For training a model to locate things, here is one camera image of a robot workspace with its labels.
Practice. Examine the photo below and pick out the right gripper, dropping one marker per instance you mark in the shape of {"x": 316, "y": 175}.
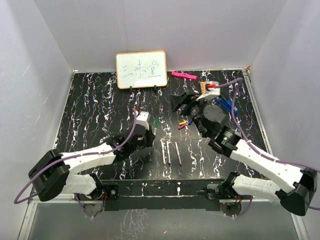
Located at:
{"x": 178, "y": 100}

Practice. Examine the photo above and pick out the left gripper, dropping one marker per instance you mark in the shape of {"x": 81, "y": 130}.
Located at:
{"x": 150, "y": 136}

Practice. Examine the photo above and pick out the yellow marker pen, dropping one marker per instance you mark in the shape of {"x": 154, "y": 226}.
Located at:
{"x": 163, "y": 153}

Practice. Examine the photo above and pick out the green pen cap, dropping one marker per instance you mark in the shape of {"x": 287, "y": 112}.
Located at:
{"x": 156, "y": 122}

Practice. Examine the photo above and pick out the green marker pen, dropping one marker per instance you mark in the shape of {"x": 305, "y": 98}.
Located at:
{"x": 155, "y": 129}

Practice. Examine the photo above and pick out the blue marker pen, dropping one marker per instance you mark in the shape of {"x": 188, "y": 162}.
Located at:
{"x": 168, "y": 153}

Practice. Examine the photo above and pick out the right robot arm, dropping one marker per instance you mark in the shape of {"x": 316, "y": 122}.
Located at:
{"x": 291, "y": 186}

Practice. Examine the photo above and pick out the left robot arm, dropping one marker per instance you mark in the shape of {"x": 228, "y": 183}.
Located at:
{"x": 60, "y": 173}

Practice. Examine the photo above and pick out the pink pen cap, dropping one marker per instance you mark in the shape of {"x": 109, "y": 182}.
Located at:
{"x": 182, "y": 126}

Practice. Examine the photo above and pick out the pink marker pen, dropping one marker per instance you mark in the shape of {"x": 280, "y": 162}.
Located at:
{"x": 178, "y": 154}

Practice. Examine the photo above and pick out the orange card box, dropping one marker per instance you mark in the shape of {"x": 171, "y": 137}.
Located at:
{"x": 203, "y": 87}

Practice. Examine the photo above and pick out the small whiteboard with writing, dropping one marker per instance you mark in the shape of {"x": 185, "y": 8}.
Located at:
{"x": 145, "y": 69}

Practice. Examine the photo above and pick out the blue plastic clip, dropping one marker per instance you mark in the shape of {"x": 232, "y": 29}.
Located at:
{"x": 225, "y": 103}

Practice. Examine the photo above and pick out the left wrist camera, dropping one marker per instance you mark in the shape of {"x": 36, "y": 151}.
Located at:
{"x": 143, "y": 119}

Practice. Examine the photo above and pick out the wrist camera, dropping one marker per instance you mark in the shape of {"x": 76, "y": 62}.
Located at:
{"x": 212, "y": 91}
{"x": 143, "y": 119}

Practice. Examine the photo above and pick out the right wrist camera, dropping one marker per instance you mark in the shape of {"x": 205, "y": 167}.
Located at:
{"x": 212, "y": 91}

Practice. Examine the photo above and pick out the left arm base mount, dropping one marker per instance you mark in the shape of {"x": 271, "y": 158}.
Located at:
{"x": 103, "y": 193}

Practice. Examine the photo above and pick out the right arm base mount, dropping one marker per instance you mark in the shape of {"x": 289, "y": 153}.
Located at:
{"x": 225, "y": 194}

